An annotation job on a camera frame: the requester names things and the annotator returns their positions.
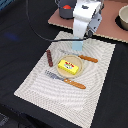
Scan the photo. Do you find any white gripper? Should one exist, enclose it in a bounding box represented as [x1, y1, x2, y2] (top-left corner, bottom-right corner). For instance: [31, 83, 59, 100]
[73, 1, 102, 39]

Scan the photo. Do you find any red toy tomato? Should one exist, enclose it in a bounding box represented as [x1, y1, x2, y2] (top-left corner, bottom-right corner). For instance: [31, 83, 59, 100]
[63, 5, 71, 9]

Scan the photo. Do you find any grey cooking pot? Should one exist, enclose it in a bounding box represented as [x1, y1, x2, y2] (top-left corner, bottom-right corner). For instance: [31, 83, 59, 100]
[55, 0, 77, 19]

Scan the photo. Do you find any light blue cup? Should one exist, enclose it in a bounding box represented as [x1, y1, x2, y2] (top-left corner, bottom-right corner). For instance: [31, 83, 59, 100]
[72, 41, 83, 51]

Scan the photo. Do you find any yellow butter box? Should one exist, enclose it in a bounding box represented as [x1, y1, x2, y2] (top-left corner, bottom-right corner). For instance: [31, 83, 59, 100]
[58, 60, 79, 75]

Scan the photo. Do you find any brown toy sausage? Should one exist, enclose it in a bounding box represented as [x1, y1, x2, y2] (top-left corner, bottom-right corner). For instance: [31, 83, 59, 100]
[46, 50, 53, 67]

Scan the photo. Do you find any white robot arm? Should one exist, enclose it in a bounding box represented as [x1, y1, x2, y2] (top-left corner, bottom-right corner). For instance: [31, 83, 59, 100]
[73, 0, 104, 39]

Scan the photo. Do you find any pink toy stove board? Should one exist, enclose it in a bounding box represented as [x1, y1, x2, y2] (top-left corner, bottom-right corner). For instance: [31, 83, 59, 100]
[48, 0, 128, 43]

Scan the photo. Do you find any beige bowl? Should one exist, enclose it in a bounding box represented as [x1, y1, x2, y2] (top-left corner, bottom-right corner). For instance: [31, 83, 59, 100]
[119, 5, 128, 30]

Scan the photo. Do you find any round tan plate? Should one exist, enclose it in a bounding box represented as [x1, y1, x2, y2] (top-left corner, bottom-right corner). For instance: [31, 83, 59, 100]
[57, 55, 84, 78]

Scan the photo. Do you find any beige woven placemat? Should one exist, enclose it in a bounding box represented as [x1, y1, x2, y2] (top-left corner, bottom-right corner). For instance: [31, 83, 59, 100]
[13, 30, 117, 128]

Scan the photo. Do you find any knife with orange handle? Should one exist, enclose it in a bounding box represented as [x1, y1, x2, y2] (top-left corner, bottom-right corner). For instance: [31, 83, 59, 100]
[59, 49, 98, 63]

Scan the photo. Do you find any black cable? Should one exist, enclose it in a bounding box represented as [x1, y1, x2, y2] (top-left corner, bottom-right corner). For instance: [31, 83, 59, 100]
[25, 0, 89, 43]

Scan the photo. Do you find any fork with orange handle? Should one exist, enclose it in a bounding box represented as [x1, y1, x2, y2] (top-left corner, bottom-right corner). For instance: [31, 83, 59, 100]
[45, 70, 86, 89]

